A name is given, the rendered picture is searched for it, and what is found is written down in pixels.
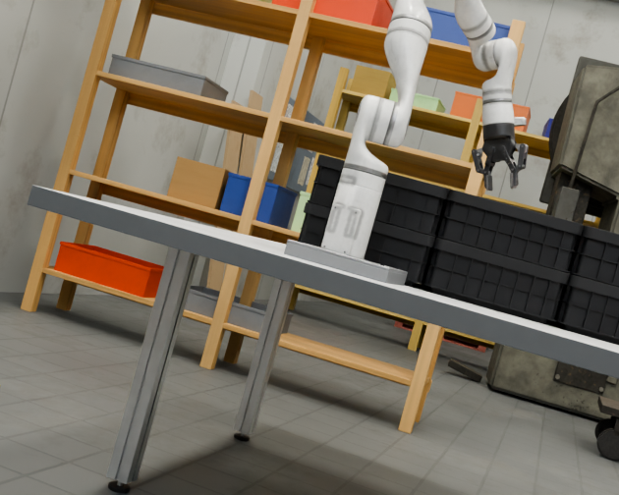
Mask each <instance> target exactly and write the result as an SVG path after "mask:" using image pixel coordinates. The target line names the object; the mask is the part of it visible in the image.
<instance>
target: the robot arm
mask: <svg viewBox="0 0 619 495"><path fill-rule="evenodd" d="M454 13H455V18H456V21H457V23H458V25H459V27H460V28H461V30H462V31H463V33H464V35H465V36H466V38H467V39H468V41H469V45H470V48H471V52H472V57H473V61H474V64H475V66H476V67H477V68H478V69H479V70H481V71H483V72H488V71H493V70H498V71H497V73H496V75H495V76H494V77H493V78H492V79H490V80H487V81H485V82H484V83H483V84H482V88H481V90H482V133H483V146H482V148H479V149H473V150H472V156H473V159H474V163H475V167H476V172H477V173H480V174H483V175H484V187H485V188H486V189H487V190H488V191H489V192H490V191H492V190H493V187H492V176H491V172H492V169H493V167H494V166H495V163H496V162H500V161H505V162H506V163H507V165H508V167H509V169H510V171H511V173H510V187H511V189H516V188H517V185H519V179H518V173H519V171H521V170H523V169H525V168H526V164H527V157H528V149H529V146H528V145H527V144H524V143H521V144H517V143H516V142H515V127H520V126H525V125H526V124H527V122H526V118H525V117H516V118H514V110H513V105H512V81H513V76H514V71H515V67H516V63H517V57H518V51H517V47H516V44H515V43H514V41H513V40H512V39H510V38H500V39H496V40H491V41H489V40H490V39H491V38H492V37H493V36H494V35H495V31H496V29H495V25H494V23H493V21H492V19H491V17H490V16H489V14H488V13H487V11H486V10H485V8H484V6H483V5H482V3H481V1H480V0H455V6H454ZM431 32H432V21H431V17H430V15H429V12H428V10H427V8H426V6H425V4H424V2H423V0H396V4H395V8H394V12H393V15H392V18H391V21H390V24H389V28H388V31H387V34H386V37H385V41H384V50H385V55H386V58H387V61H388V64H389V66H390V69H391V71H392V73H393V76H394V79H395V82H396V85H397V92H398V102H395V101H392V100H388V99H385V98H380V97H377V96H374V95H366V96H365V97H364V98H363V100H362V101H361V103H360V105H359V109H358V113H357V117H356V121H355V125H354V129H353V134H352V138H351V143H350V146H349V150H348V153H347V156H346V160H345V163H344V166H343V170H342V173H341V177H340V181H339V184H338V187H337V191H336V194H335V197H334V201H333V204H332V208H331V211H330V215H329V218H328V222H327V226H326V229H325V233H324V237H323V240H322V244H321V248H324V249H328V250H331V251H335V252H338V253H342V254H345V255H349V256H351V257H355V258H359V259H364V257H365V254H366V248H367V244H368V240H369V237H370V233H371V230H372V226H373V223H374V219H375V215H376V212H377V208H378V205H379V202H380V199H381V195H382V192H383V188H384V185H385V181H386V178H387V174H388V167H387V165H386V164H384V163H383V162H381V161H380V160H378V159H377V158H376V157H374V156H373V155H372V154H371V153H370V152H369V150H368V149H367V148H366V141H367V140H368V141H371V142H375V143H378V144H383V145H386V146H390V147H398V146H400V145H401V144H402V142H403V141H404V139H405V136H406V134H407V130H408V127H409V123H410V120H411V114H412V108H413V103H414V98H415V93H416V88H417V84H418V80H419V76H420V72H421V69H422V63H423V60H424V57H425V54H426V50H427V47H428V44H429V40H430V37H431ZM516 148H517V150H518V152H519V158H518V165H517V164H516V160H515V158H514V156H513V153H514V151H515V150H516ZM483 153H485V155H486V156H487V157H486V160H485V163H484V164H485V166H484V168H483V164H482V160H481V158H482V154H483Z"/></svg>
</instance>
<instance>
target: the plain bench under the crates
mask: <svg viewBox="0 0 619 495"><path fill-rule="evenodd" d="M28 205H29V206H33V207H36V208H40V209H43V210H46V211H50V212H53V213H57V214H60V215H63V216H67V217H70V218H74V219H77V220H80V221H84V222H86V223H90V224H93V225H96V226H100V227H103V228H107V229H110V230H113V231H117V232H120V233H124V234H127V235H130V236H134V237H137V238H141V239H144V240H147V241H151V242H154V243H158V244H161V245H164V246H167V247H169V250H168V254H167V257H166V261H165V265H164V268H163V272H162V276H161V279H160V283H159V286H158V290H157V294H156V297H155V301H154V304H153V308H152V312H151V315H150V318H149V321H148V325H147V329H146V332H145V336H144V340H143V343H142V347H141V353H140V357H139V360H138V364H137V367H136V371H135V375H134V378H133V382H132V386H131V389H130V393H129V396H128V400H127V403H126V406H125V410H124V413H123V417H122V421H121V424H120V428H119V432H118V435H117V439H116V442H115V446H114V450H113V453H112V457H111V460H110V464H109V468H108V471H107V474H106V476H107V477H109V478H112V479H114V480H115V479H118V481H111V482H109V483H108V488H109V489H110V490H111V491H113V492H117V493H123V494H125V493H128V492H130V489H131V487H130V486H129V485H128V483H131V482H132V481H136V480H137V479H138V475H139V472H140V468H141V462H142V458H143V455H144V451H145V448H146V444H147V440H148V437H149V433H150V430H151V426H152V423H153V420H154V416H155V413H156V409H157V405H158V402H159V398H160V394H161V391H162V387H163V384H164V380H165V376H166V373H167V369H168V366H169V362H170V358H171V356H172V352H173V349H174V345H175V341H176V338H177V334H178V331H179V327H180V323H181V320H182V316H183V312H184V309H185V305H186V302H187V298H188V294H189V291H190V287H191V284H192V281H193V277H194V274H195V270H196V267H197V260H198V257H199V256H203V257H207V258H210V259H213V260H217V261H220V262H223V263H227V264H230V265H234V266H237V267H240V268H244V269H247V270H250V271H253V272H256V273H260V274H263V275H267V276H270V277H273V278H275V280H274V284H273V287H272V291H271V294H270V298H269V302H268V305H267V309H266V312H265V315H264V319H263V322H262V326H261V329H260V333H259V337H258V340H257V344H256V347H255V351H254V355H253V361H252V364H251V368H250V372H249V375H248V379H247V382H246V386H245V390H244V393H243V397H242V400H241V403H240V407H239V410H238V414H237V417H236V421H235V425H234V428H233V429H235V430H238V431H242V432H241V433H235V434H234V438H236V439H238V440H241V441H246V442H248V441H250V437H249V436H247V435H245V433H246V434H251V433H254V429H255V426H256V422H257V419H258V415H259V411H260V408H261V404H262V401H263V397H264V393H265V390H266V386H267V383H268V379H269V375H270V372H271V368H272V365H273V362H274V358H275V355H276V351H277V348H278V344H279V340H280V337H281V333H282V330H283V326H284V322H285V319H286V315H287V312H288V308H289V305H290V301H291V297H292V295H293V291H294V288H295V284H297V285H301V286H304V287H307V288H311V289H314V290H318V291H321V292H323V293H327V294H330V295H334V296H337V297H340V298H344V299H347V300H351V301H354V302H357V303H363V304H367V305H370V306H373V307H377V308H380V309H384V310H387V311H390V312H394V313H397V314H401V315H404V316H407V317H411V318H414V319H417V320H420V321H423V322H427V323H430V324H434V325H437V326H440V327H444V328H447V329H451V330H454V331H457V332H461V333H464V334H468V335H471V336H474V337H478V338H481V339H485V340H487V341H490V342H494V343H497V344H501V345H504V346H507V347H511V348H514V349H518V350H521V351H524V352H528V353H531V354H534V355H538V356H541V357H545V358H550V359H554V360H557V361H561V362H564V363H567V364H571V365H574V366H577V367H580V368H583V369H587V370H590V371H594V372H597V373H600V374H604V375H607V376H611V377H614V378H617V379H619V345H615V344H612V343H608V342H605V341H601V340H597V339H595V338H591V337H588V336H584V335H581V334H577V333H573V332H570V331H566V330H563V329H561V328H558V327H556V326H553V325H551V324H548V323H547V324H546V325H545V324H541V323H538V322H534V321H531V320H528V319H525V318H521V317H517V316H514V315H510V314H507V313H503V312H500V311H496V310H492V309H489V308H485V307H482V306H478V305H475V304H471V303H468V302H461V301H458V300H454V299H451V298H447V297H444V296H440V295H437V294H434V293H430V292H429V291H428V290H427V289H426V288H425V287H423V286H422V285H421V284H419V283H415V286H414V287H409V286H405V285H404V286H401V285H394V284H388V283H383V282H379V281H376V280H372V279H369V278H366V277H363V276H359V275H356V274H352V273H349V272H345V271H342V270H338V269H335V268H331V267H328V266H324V265H321V264H317V263H314V262H310V261H307V260H303V259H300V258H296V257H294V256H290V255H287V254H284V251H285V247H286V245H285V244H281V243H277V242H273V241H269V240H265V239H261V238H256V237H252V236H248V235H244V234H239V233H235V232H231V231H227V230H222V229H218V228H214V227H210V226H205V225H201V224H198V223H194V222H189V221H185V220H181V219H176V218H172V217H168V216H164V215H159V214H155V213H151V212H147V211H142V210H138V209H134V208H131V207H126V206H122V205H118V204H114V203H109V202H105V201H101V200H96V199H92V198H88V197H84V196H79V195H75V194H71V193H67V192H59V191H55V190H51V189H47V188H43V187H39V186H35V185H32V187H31V191H30V194H29V198H28Z"/></svg>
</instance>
